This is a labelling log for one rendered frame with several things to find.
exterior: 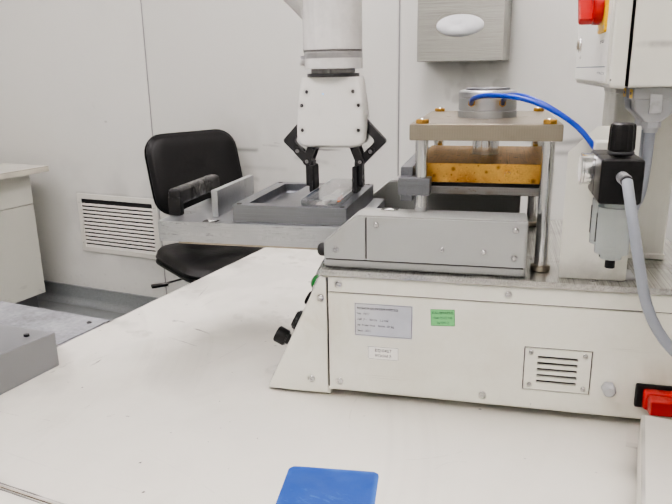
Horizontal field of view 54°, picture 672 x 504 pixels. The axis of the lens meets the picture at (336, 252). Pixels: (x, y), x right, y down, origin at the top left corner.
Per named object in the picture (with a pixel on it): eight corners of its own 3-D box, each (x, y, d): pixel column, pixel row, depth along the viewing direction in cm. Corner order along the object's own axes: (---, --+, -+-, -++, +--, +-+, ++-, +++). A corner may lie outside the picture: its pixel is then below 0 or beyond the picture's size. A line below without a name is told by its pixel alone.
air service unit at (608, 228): (614, 244, 77) (627, 115, 73) (639, 282, 63) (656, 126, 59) (567, 242, 78) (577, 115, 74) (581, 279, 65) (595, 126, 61)
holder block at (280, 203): (373, 199, 108) (373, 183, 107) (346, 226, 89) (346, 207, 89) (277, 196, 112) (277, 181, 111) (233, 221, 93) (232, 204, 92)
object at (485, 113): (586, 170, 102) (593, 84, 99) (620, 210, 73) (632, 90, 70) (429, 167, 108) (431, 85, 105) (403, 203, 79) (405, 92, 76)
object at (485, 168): (542, 172, 101) (546, 109, 98) (552, 199, 80) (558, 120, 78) (429, 170, 105) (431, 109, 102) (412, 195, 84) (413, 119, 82)
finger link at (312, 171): (291, 147, 97) (293, 192, 99) (312, 147, 96) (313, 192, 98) (298, 145, 100) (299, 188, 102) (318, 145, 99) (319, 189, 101)
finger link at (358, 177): (351, 147, 95) (352, 193, 97) (373, 148, 94) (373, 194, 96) (356, 145, 98) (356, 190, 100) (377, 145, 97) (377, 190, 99)
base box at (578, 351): (637, 328, 110) (649, 228, 106) (701, 449, 75) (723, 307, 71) (328, 306, 123) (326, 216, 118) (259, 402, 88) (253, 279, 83)
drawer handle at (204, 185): (221, 197, 112) (219, 174, 111) (181, 215, 98) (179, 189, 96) (210, 197, 112) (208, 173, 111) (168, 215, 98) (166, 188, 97)
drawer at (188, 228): (384, 220, 110) (385, 174, 107) (358, 256, 89) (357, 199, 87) (220, 214, 116) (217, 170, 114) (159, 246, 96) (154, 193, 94)
